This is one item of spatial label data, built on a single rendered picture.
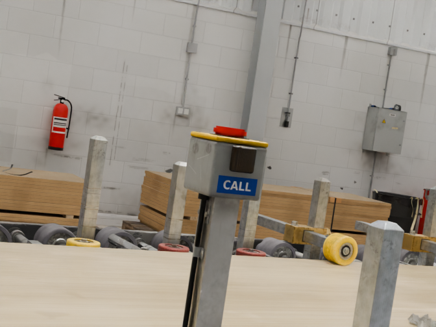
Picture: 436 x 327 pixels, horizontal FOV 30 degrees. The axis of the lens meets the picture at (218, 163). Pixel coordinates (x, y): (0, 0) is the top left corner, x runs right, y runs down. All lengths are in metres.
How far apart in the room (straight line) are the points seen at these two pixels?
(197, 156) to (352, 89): 8.65
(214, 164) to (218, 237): 0.09
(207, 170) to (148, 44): 7.59
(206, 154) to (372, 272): 0.31
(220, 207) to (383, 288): 0.28
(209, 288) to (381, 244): 0.26
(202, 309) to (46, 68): 7.32
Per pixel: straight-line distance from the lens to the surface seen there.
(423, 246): 2.64
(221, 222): 0.96
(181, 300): 1.52
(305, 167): 9.34
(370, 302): 1.12
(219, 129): 0.95
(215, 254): 0.96
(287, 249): 2.83
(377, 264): 1.11
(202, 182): 0.94
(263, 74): 8.79
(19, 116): 8.19
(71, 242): 1.95
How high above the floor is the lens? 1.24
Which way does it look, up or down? 3 degrees down
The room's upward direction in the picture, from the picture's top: 8 degrees clockwise
